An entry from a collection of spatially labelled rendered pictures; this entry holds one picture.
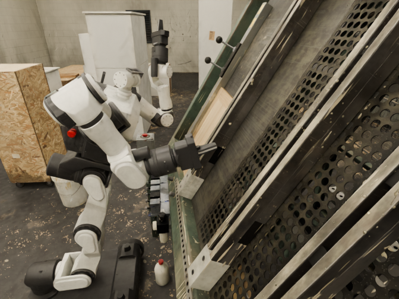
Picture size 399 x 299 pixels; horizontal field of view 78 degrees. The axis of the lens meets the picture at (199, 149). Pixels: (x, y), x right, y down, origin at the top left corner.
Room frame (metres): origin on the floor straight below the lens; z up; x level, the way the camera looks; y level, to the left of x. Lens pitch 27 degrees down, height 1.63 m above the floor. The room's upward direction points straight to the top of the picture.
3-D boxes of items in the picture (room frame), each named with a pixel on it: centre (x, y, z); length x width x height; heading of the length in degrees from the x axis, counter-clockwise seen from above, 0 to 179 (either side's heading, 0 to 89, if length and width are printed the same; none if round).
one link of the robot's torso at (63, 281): (1.00, 0.75, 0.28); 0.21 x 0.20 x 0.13; 99
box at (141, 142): (1.55, 0.38, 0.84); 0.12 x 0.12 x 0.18; 9
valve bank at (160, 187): (1.13, 0.24, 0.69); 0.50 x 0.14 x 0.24; 9
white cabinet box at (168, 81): (6.30, 1.03, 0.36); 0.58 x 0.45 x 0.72; 90
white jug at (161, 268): (1.12, 0.26, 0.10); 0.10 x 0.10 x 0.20
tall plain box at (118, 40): (3.85, 1.12, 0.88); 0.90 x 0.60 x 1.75; 0
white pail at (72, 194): (2.03, 1.28, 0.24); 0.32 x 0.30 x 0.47; 0
